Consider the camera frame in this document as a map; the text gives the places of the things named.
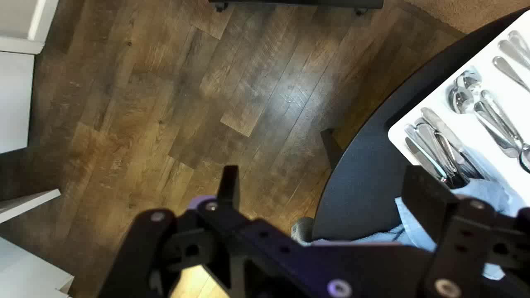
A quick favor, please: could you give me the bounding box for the silver spoon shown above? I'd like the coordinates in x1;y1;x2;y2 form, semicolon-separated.
457;68;530;174
445;83;523;161

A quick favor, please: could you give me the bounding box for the white shelf board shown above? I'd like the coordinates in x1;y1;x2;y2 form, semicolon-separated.
0;187;62;225

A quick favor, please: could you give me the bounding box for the white low cabinet top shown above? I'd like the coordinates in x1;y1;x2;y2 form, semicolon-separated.
0;237;76;298

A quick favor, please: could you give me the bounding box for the white cabinet with flat panel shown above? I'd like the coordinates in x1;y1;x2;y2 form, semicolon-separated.
0;0;59;156

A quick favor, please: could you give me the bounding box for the silver cutlery handle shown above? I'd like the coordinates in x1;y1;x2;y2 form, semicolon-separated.
490;55;530;93
506;28;530;57
496;38;530;73

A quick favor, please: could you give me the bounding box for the light blue cloth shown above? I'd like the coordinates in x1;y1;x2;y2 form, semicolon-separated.
289;176;524;282

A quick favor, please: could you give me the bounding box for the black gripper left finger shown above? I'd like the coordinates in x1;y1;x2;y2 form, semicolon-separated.
97;164;241;298

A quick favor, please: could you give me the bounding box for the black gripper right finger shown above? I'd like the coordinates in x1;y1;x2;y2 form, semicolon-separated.
400;164;530;298

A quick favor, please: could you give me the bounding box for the dark table leg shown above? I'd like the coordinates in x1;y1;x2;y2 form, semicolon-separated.
319;128;344;169

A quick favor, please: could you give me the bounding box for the silver table knife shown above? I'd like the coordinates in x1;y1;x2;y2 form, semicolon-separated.
420;106;483;182
412;118;470;187
404;134;450;186

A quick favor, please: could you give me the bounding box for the white cutlery tray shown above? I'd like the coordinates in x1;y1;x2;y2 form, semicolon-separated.
385;9;530;207

